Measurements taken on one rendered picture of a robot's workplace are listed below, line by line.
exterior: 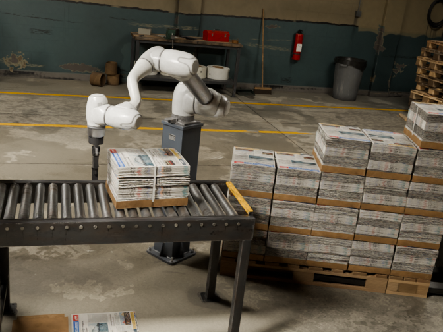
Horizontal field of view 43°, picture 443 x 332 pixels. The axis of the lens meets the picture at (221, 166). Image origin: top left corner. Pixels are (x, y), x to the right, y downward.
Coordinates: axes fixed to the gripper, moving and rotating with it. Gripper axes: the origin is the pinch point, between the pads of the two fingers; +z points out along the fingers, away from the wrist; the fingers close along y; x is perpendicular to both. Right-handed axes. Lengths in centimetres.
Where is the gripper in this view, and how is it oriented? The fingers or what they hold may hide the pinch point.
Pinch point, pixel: (95, 173)
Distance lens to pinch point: 291.9
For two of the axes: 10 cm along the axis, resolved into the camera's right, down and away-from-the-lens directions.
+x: -9.6, -0.1, -2.8
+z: -1.1, 9.4, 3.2
